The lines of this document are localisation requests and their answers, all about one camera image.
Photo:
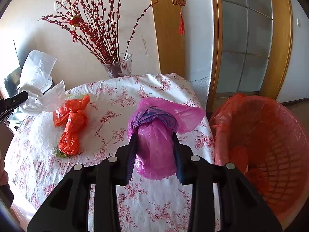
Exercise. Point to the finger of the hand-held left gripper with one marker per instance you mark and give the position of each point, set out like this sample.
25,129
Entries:
14,99

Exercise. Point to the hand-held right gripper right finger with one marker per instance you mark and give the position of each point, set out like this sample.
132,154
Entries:
177,162

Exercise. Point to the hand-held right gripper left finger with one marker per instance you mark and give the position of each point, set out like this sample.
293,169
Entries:
132,159

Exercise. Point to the purple plastic bag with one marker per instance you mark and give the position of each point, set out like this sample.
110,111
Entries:
154,145

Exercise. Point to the large white plastic bag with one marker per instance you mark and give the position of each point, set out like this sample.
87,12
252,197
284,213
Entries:
36,77

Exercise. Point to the red bin liner bag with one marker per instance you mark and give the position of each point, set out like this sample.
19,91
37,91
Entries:
224,118

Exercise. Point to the lattice plastic wastebasket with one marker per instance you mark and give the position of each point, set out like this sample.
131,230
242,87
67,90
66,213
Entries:
277,154

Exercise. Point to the person's left forearm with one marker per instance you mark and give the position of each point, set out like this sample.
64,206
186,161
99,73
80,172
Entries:
6,195

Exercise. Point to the person's left hand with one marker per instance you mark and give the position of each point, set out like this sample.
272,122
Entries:
3,171

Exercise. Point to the dark flat screen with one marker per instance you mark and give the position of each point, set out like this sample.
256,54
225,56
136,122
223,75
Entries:
12,81

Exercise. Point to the small twisted red plastic bag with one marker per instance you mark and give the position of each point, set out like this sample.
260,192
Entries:
72,123

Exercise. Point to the floral pink white tablecloth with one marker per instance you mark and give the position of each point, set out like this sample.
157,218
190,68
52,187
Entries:
115,96

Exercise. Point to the glass vase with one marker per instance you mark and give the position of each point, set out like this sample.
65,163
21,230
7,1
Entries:
119,67

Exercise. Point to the small red lantern ornament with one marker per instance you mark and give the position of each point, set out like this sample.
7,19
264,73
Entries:
74,21

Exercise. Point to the red bud branches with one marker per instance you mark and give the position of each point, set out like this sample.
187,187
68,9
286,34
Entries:
101,24

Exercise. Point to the wooden glazed door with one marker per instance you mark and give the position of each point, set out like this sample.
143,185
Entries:
246,41

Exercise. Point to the white wall socket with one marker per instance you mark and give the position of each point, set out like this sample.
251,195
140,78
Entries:
58,6

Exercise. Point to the wooden wall trim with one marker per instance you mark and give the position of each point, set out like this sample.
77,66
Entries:
166,33

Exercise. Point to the small white light switch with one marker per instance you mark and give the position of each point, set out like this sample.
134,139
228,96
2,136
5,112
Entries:
298,22

